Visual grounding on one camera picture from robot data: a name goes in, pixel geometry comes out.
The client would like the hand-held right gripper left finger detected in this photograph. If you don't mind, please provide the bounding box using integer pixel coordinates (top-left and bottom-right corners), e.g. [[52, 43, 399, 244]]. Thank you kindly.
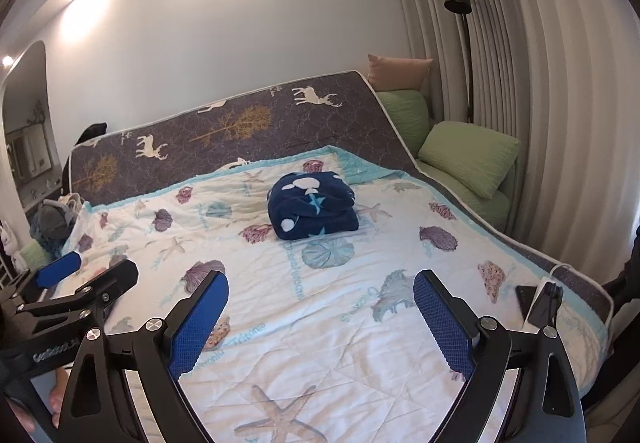
[[57, 269, 231, 443]]

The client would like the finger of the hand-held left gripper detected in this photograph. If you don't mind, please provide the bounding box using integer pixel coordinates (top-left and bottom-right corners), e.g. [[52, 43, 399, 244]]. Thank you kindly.
[[15, 258, 141, 341], [0, 250, 83, 305]]

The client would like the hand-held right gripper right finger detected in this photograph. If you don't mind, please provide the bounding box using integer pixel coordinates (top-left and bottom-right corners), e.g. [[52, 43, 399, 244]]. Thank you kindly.
[[412, 269, 588, 443]]

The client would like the blue star print fleece garment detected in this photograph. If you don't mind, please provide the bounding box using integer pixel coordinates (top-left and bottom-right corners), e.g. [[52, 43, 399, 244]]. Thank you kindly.
[[267, 172, 361, 241]]

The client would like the pile of clothes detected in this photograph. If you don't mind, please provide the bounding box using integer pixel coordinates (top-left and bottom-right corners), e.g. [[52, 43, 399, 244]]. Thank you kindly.
[[29, 192, 90, 255]]

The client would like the person's left hand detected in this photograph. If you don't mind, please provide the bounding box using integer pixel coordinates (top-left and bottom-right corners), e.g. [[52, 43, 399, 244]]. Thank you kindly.
[[49, 369, 75, 430]]

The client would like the green cloth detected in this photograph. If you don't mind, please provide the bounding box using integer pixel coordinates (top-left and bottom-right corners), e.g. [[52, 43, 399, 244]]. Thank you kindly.
[[20, 242, 53, 271]]

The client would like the black phone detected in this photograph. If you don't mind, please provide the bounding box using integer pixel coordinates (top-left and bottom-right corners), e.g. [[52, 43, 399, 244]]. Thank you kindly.
[[515, 284, 543, 324]]

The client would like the white seashell print quilt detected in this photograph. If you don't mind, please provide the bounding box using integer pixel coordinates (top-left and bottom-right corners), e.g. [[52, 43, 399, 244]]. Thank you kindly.
[[62, 146, 608, 443]]

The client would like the white charger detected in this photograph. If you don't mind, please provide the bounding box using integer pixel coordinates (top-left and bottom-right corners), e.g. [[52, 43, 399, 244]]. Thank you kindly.
[[530, 281, 565, 328]]

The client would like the green bench cushion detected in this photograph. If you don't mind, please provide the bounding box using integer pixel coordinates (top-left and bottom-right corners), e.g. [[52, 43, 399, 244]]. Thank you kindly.
[[415, 158, 513, 230]]

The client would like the gold framed mirror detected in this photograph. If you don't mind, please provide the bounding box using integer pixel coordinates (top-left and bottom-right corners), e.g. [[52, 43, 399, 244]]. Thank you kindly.
[[7, 120, 53, 181]]

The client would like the black cloth item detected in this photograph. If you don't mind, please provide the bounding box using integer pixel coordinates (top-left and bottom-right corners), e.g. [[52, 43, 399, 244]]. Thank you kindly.
[[75, 122, 108, 147]]

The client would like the green pillow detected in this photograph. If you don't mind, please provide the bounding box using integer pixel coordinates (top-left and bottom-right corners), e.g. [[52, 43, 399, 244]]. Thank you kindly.
[[417, 120, 521, 200], [375, 90, 434, 160]]

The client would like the dark object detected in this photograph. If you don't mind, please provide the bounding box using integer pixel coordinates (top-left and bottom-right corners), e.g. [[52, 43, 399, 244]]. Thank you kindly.
[[582, 218, 640, 415]]

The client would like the grey deer print mattress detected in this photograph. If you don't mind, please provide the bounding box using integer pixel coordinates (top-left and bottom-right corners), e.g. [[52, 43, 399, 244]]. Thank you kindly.
[[69, 70, 615, 339]]

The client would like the pink pillow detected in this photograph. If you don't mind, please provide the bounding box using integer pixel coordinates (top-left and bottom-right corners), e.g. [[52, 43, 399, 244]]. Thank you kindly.
[[367, 54, 433, 92]]

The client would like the beige pleated curtain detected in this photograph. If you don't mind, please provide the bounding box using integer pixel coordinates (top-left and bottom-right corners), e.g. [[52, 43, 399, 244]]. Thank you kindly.
[[380, 0, 640, 276]]

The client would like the white cable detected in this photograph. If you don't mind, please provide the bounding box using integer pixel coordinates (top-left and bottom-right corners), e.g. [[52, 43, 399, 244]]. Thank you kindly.
[[542, 262, 610, 306]]

